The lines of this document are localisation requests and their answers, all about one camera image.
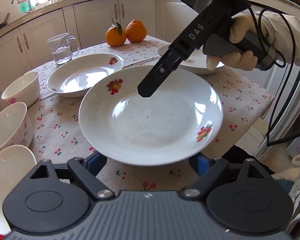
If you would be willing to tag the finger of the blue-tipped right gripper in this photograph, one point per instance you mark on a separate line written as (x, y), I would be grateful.
(208, 170)

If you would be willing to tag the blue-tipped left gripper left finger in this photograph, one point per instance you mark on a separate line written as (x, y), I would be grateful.
(84, 172)

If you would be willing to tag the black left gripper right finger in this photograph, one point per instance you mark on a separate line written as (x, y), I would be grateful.
(166, 65)

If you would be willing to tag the white plate with fruit print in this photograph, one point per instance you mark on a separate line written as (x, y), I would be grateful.
(179, 120)

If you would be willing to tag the white bowl camera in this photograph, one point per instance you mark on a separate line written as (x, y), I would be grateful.
(15, 162)

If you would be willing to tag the white bowl pink flowers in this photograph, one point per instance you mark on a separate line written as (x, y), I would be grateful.
(15, 126)
(25, 89)

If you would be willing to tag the white sleeved right forearm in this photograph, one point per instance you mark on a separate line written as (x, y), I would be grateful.
(283, 33)

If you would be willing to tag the white kitchen cabinets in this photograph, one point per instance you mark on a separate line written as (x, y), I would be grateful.
(23, 46)

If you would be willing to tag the white gloved right hand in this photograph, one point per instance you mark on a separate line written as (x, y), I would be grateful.
(245, 45)

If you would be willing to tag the white plate at far right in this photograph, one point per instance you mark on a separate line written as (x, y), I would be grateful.
(196, 64)

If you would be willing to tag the cherry print tablecloth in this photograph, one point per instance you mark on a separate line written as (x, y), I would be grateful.
(57, 135)

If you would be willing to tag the bumpy orange behind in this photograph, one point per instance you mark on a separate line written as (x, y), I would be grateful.
(136, 31)

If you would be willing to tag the orange with leaf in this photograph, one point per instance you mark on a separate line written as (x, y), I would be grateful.
(115, 35)

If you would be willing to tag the glass mug with water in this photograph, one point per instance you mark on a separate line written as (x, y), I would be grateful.
(60, 48)

